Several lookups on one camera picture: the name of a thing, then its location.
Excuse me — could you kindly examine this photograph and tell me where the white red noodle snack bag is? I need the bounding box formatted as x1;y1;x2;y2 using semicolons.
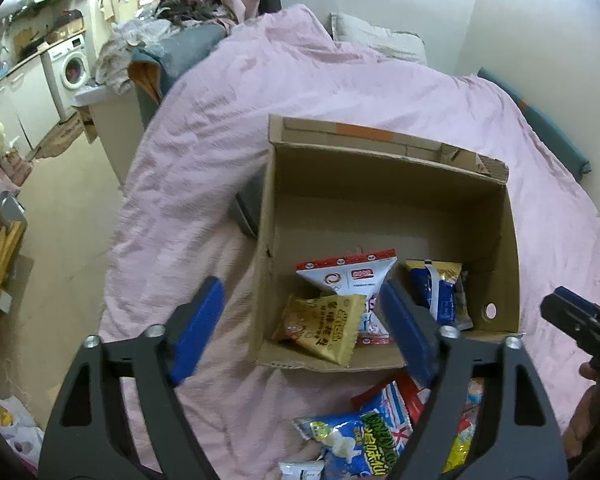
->
458;378;484;442

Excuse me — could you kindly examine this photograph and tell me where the blue Lonely God snack bag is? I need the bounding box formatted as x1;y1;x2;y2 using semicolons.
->
292;382;413;479

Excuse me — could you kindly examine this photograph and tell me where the dark blue snack bag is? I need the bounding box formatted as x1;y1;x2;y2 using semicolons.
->
405;260;474;332

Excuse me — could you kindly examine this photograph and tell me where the tan yellow snack packet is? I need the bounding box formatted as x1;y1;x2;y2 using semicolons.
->
273;295;366;367

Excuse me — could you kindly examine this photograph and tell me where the white red chicken snack bag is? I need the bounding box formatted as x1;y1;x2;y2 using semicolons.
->
296;249;398;346

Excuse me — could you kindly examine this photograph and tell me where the yellow snack bag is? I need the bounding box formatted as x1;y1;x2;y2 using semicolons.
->
443;428;474;474

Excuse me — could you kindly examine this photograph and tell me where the small chocolate bar wrapper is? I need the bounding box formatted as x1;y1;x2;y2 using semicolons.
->
278;460;325;480

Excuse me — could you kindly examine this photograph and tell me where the right hand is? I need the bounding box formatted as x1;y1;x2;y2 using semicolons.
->
562;362;600;458

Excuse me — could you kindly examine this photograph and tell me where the pink bed duvet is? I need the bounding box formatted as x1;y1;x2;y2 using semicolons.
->
100;6;600;479

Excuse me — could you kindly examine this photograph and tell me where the teal bolster cushion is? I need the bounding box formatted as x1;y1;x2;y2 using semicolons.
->
477;67;592;182

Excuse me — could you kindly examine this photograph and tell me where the brown floor mat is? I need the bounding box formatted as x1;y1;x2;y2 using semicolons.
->
33;113;84;159

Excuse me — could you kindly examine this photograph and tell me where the brown cardboard box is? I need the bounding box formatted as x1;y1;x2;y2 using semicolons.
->
248;115;520;373

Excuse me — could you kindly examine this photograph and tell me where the white kitchen cabinet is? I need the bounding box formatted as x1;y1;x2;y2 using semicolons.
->
0;56;60;156

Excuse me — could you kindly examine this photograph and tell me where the white washing machine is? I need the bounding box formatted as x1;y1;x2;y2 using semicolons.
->
41;34;91;122

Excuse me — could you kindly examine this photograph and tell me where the grey pillow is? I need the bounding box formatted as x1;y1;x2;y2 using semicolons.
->
329;13;428;65

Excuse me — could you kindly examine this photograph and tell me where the pile of clothes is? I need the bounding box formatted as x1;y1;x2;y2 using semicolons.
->
94;0;236;94

